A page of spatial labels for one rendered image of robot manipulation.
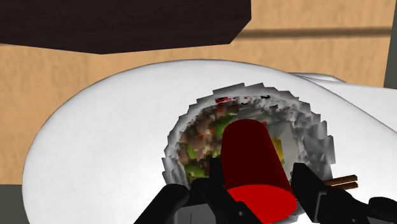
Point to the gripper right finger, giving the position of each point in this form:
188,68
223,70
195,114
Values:
313,192

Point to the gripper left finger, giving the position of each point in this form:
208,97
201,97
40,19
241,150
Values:
217,192

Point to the red cylinder cup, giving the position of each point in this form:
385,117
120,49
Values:
251,161

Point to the brown chopstick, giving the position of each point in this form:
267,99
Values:
349,186
344,179

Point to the white bowl with salad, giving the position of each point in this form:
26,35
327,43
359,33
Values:
198,139

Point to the small white plate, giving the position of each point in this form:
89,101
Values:
372,96

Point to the large white plate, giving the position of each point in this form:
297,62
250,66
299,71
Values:
108,130

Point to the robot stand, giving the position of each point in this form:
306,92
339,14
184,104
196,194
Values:
108,21

